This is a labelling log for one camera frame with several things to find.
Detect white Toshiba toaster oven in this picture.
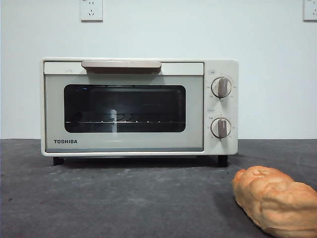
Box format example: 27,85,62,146
40,58,239,167

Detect white wall socket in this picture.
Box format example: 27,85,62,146
302,0,317,22
80,0,104,22

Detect metal wire oven rack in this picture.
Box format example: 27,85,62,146
65,109,185,124

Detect glass oven door with handle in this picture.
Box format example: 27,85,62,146
44,60,205,152

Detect golden brown bread loaf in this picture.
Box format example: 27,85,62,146
232,165,317,236

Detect beige oven timer knob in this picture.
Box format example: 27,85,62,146
211,117,232,139

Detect beige oven temperature knob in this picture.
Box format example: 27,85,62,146
212,77,233,98

